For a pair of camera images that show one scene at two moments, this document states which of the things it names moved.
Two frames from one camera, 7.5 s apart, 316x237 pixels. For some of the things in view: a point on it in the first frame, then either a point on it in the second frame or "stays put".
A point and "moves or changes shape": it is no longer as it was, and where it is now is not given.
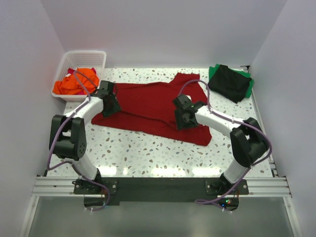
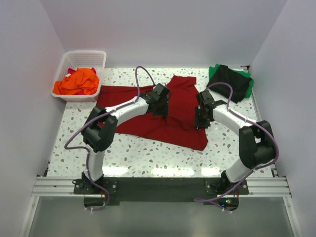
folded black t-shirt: (232, 84) stays put
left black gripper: (111, 105) to (161, 108)
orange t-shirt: (70, 85) stays put
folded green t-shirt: (213, 69) stays put
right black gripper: (184, 121) to (200, 119)
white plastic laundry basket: (80, 59) stays put
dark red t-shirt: (148, 107) moves or changes shape
